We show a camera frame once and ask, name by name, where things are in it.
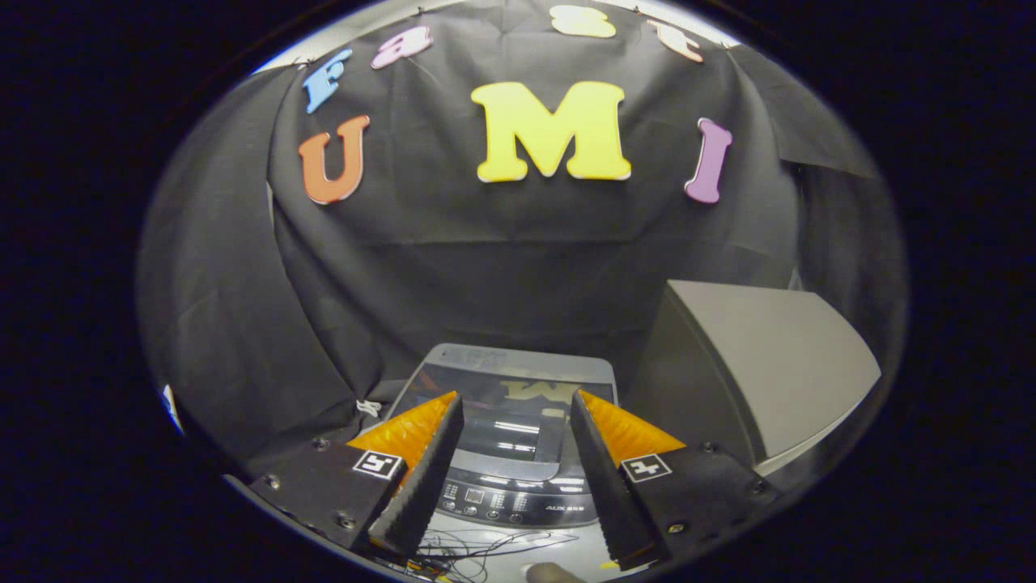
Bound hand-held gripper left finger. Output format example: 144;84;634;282
247;391;466;560

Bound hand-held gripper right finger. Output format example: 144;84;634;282
570;389;782;572

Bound grey washing machine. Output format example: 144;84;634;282
380;343;624;580

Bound dark washing machine lid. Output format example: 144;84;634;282
388;343;620;483

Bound beige cabinet with dark top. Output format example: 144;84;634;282
627;279;883;479

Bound black backdrop cloth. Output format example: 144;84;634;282
136;0;907;479

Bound thin black floor cables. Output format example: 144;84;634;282
405;530;580;580

